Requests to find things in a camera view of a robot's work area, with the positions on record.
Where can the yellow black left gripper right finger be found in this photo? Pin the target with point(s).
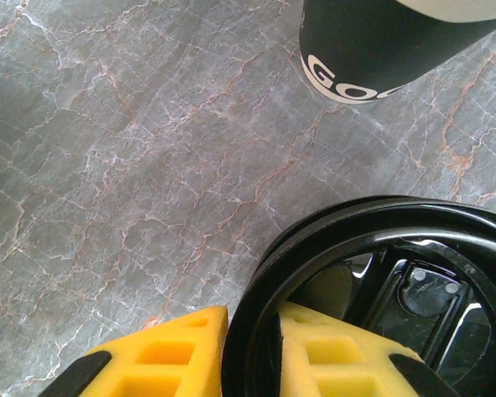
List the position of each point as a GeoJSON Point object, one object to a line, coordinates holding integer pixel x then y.
{"type": "Point", "coordinates": [335, 364]}

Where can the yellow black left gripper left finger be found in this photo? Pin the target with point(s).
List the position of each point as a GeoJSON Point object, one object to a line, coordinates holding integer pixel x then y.
{"type": "Point", "coordinates": [161, 355]}

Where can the black plastic cup lid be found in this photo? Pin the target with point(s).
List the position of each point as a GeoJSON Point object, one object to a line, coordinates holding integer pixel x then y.
{"type": "Point", "coordinates": [397, 231]}

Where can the black paper coffee cup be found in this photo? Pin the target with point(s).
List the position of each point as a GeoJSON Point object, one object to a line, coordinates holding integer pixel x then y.
{"type": "Point", "coordinates": [376, 41]}

